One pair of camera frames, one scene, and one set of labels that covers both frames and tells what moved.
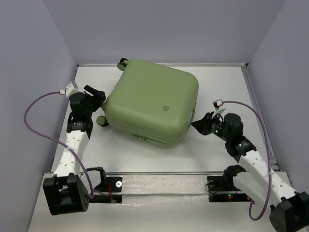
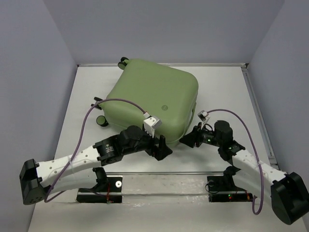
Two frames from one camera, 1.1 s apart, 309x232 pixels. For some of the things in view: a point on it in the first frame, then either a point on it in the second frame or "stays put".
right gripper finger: (203, 125) to (194, 138)
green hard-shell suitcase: (150, 102) stays put
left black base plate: (110, 192) stays put
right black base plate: (222, 189) stays put
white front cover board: (168, 202) stays put
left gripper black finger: (99, 96) to (162, 151)
